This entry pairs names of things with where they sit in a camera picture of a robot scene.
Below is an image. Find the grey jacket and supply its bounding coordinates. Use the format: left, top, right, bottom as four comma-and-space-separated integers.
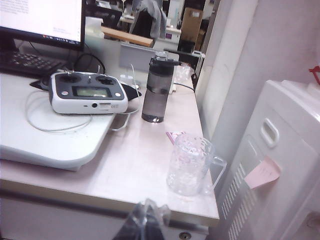
129, 0, 168, 40

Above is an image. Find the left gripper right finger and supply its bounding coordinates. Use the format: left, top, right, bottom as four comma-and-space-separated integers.
146, 199, 171, 240

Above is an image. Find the brown cardboard box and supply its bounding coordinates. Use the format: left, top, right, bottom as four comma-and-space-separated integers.
179, 6, 204, 50

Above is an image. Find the clear plastic bag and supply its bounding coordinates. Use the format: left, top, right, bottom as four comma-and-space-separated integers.
176, 65, 195, 81

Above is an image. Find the white RC transmitter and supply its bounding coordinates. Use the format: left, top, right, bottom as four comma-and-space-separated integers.
49, 70, 129, 115

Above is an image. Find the thin white cable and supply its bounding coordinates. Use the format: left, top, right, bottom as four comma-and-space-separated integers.
24, 89, 92, 133

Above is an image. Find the white wire stand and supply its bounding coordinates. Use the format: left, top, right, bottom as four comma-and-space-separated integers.
111, 112, 131, 133

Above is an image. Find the clear plastic mug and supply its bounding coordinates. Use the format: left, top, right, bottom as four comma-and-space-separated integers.
166, 133, 228, 197

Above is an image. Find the black computer monitor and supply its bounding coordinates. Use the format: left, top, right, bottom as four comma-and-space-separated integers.
0, 0, 86, 53

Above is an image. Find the grey partition panel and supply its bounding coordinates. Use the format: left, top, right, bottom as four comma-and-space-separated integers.
119, 41, 165, 70

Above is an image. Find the white water dispenser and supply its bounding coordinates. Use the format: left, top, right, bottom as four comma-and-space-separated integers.
217, 79, 320, 240

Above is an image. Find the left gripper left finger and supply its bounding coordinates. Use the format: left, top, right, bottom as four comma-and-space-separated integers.
117, 199, 149, 240

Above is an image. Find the clear water jug red handle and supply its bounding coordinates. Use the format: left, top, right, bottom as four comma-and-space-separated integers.
308, 64, 320, 86

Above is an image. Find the dark grey water bottle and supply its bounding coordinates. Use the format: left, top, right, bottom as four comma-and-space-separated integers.
141, 51, 181, 125

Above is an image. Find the wooden shelf board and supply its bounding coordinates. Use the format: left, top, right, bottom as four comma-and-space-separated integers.
101, 26, 154, 48

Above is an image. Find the pink paper packet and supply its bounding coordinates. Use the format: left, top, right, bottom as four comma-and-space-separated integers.
165, 131, 186, 145

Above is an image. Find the black computer keyboard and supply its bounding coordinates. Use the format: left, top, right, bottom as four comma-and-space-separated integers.
0, 49, 70, 79

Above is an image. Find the pink sticky note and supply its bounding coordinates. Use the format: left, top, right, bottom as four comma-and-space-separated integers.
244, 156, 281, 190

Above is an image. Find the black desk cable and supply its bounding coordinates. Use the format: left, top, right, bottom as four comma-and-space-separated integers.
172, 81, 196, 92

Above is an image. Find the white tissue box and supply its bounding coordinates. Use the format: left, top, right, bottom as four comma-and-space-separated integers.
84, 16, 105, 40

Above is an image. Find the white raised desk board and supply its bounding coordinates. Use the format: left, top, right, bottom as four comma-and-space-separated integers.
0, 72, 141, 173

